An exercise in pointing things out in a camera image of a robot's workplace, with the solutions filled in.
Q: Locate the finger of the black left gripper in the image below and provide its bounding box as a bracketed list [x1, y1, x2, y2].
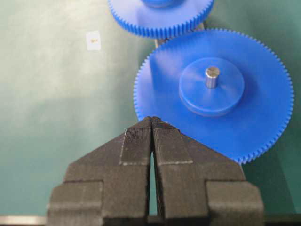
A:
[151, 117, 264, 226]
[47, 117, 152, 226]

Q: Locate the small blue plastic gear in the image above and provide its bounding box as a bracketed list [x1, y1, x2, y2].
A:
[133, 29, 294, 164]

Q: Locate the bare steel shaft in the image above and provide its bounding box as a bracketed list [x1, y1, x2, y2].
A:
[205, 66, 220, 89]

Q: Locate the large blue plastic gear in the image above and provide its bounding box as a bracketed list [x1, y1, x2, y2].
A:
[108, 0, 214, 39]

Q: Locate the white paper label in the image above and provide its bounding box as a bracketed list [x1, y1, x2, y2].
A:
[86, 31, 101, 51]

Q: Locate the grey aluminium base rail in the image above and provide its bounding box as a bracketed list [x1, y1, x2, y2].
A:
[154, 21, 207, 49]

